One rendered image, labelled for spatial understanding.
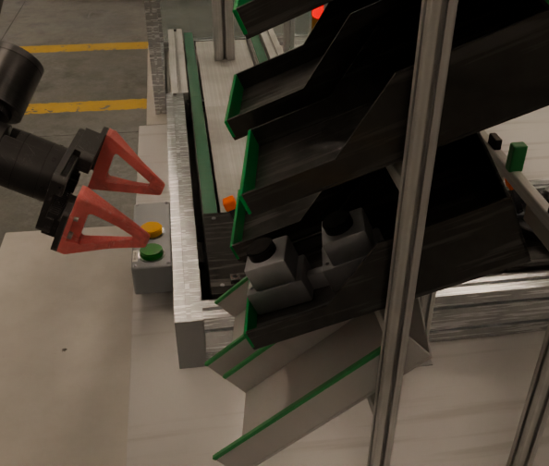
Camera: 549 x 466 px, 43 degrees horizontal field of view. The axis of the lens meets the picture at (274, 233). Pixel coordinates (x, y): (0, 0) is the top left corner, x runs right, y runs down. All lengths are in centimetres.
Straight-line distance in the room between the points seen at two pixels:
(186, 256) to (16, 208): 215
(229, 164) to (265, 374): 77
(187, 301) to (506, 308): 53
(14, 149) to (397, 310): 38
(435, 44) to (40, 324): 95
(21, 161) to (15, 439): 55
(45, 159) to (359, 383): 38
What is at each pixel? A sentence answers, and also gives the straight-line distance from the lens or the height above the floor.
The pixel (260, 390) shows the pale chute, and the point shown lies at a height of 101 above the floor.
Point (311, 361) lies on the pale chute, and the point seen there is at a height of 107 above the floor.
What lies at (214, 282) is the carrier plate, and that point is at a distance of 115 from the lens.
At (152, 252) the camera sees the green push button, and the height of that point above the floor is 97.
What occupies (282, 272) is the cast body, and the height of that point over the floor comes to 125.
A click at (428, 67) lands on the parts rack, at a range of 52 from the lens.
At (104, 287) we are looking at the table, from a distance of 135.
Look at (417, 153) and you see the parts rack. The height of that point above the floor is 143.
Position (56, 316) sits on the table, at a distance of 131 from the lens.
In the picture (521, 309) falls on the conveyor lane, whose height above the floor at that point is 91.
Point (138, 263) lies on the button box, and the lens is 123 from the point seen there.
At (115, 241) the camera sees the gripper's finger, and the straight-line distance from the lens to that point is 66.
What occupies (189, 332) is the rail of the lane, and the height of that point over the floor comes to 94.
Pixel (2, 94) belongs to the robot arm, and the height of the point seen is 142.
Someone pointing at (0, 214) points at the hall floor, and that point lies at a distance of 332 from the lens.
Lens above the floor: 168
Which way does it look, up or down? 35 degrees down
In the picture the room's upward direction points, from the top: straight up
